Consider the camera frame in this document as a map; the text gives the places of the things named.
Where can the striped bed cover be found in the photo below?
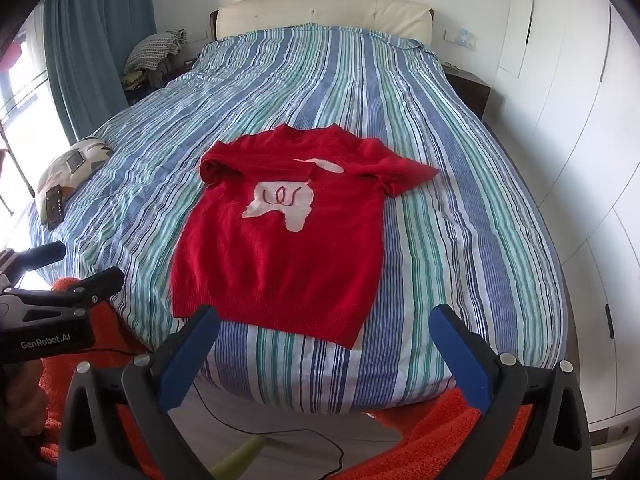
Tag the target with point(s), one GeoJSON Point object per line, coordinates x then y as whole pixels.
{"type": "Point", "coordinates": [350, 85]}

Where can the white wardrobe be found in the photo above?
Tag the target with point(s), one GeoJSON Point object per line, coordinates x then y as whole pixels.
{"type": "Point", "coordinates": [565, 110]}

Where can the patterned pillow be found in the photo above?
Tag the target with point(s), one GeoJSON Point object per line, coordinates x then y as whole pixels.
{"type": "Point", "coordinates": [87, 152]}

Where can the person's left hand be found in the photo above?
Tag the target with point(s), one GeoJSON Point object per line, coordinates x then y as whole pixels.
{"type": "Point", "coordinates": [25, 400]}

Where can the dark wooden nightstand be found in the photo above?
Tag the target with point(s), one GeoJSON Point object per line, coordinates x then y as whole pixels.
{"type": "Point", "coordinates": [160, 79]}
{"type": "Point", "coordinates": [470, 92]}

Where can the white wall outlet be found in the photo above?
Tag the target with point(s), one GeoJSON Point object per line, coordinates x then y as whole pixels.
{"type": "Point", "coordinates": [462, 39]}

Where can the teal curtain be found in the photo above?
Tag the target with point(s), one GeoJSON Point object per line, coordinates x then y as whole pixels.
{"type": "Point", "coordinates": [90, 50]}

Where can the red towel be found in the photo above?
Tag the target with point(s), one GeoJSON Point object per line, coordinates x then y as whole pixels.
{"type": "Point", "coordinates": [280, 270]}

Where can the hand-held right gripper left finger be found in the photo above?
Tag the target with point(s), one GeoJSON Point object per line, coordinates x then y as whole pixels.
{"type": "Point", "coordinates": [192, 355]}

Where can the window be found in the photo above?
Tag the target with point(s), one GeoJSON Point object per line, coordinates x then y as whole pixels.
{"type": "Point", "coordinates": [25, 85]}

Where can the black remote control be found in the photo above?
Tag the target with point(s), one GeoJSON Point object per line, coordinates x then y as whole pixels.
{"type": "Point", "coordinates": [53, 207]}

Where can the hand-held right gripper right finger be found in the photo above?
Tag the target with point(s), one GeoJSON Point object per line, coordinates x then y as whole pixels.
{"type": "Point", "coordinates": [462, 355]}

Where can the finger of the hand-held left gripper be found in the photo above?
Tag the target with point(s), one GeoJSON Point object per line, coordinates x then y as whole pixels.
{"type": "Point", "coordinates": [47, 254]}
{"type": "Point", "coordinates": [102, 282]}

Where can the checked folded cloth pile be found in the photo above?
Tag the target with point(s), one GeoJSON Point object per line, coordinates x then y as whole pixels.
{"type": "Point", "coordinates": [155, 47]}

